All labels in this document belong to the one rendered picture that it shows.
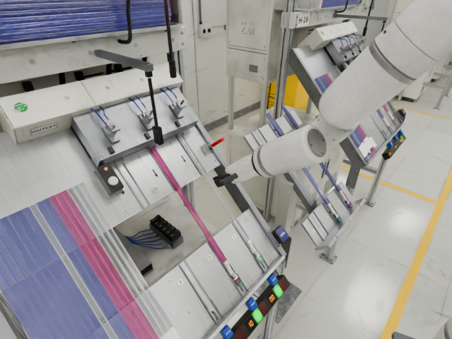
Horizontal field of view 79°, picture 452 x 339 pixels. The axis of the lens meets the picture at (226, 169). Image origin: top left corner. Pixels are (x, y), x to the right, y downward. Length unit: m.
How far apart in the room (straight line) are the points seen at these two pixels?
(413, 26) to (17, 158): 0.82
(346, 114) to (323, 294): 1.43
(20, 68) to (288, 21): 1.15
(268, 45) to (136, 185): 1.13
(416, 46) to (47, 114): 0.73
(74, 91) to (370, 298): 1.76
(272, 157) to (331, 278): 1.38
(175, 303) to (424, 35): 0.74
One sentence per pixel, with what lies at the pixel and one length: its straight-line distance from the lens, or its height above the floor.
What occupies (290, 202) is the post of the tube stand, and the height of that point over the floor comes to 0.72.
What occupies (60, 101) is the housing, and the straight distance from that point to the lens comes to 0.81.
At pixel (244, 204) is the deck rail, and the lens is 0.97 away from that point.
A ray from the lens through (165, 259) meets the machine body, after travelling 1.13.
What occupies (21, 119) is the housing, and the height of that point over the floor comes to 1.24.
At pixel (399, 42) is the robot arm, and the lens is 0.49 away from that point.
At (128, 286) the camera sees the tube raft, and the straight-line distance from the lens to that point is 0.76.
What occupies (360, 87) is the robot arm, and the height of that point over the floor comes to 1.35.
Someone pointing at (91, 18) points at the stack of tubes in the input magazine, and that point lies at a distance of 0.80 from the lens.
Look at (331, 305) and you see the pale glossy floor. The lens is 1.82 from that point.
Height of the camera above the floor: 1.49
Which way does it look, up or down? 34 degrees down
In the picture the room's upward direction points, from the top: straight up
